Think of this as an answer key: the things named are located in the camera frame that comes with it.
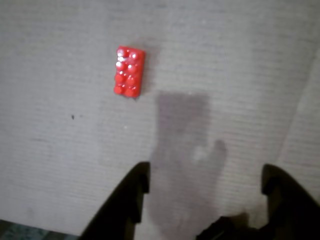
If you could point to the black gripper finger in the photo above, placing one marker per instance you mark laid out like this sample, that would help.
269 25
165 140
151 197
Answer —
292 212
120 200

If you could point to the red lego block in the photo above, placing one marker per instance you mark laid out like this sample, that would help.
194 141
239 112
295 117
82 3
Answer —
128 72

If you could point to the large brown cardboard sheet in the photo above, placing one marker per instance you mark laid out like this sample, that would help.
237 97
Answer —
75 150

